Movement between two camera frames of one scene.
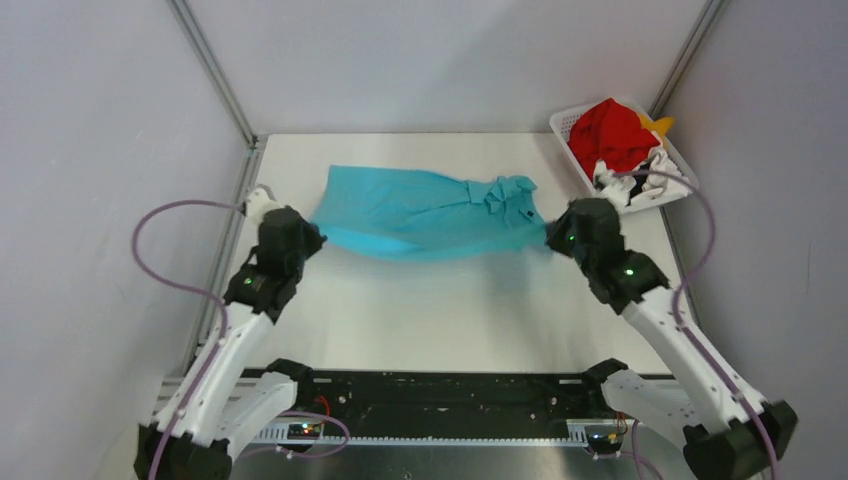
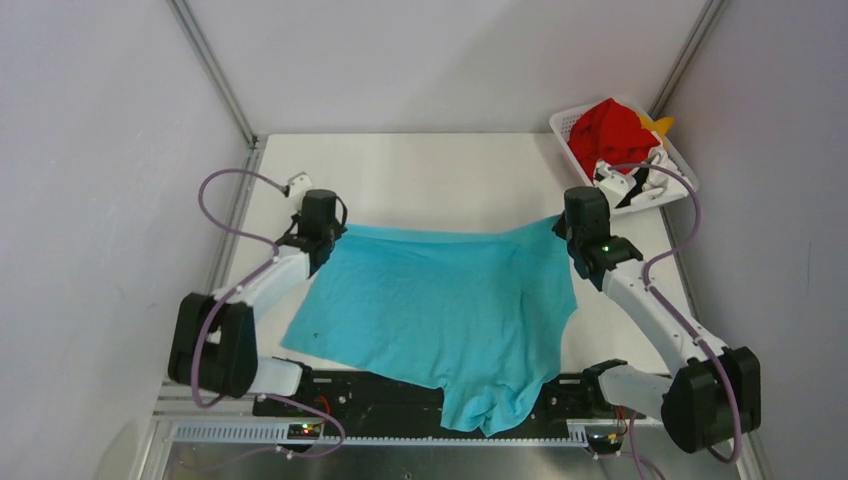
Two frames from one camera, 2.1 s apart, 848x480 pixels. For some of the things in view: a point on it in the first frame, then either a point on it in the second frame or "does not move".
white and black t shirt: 630,186 does not move
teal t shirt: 413,215 to 482,311
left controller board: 304,431 does not move
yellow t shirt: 661,125 does not move
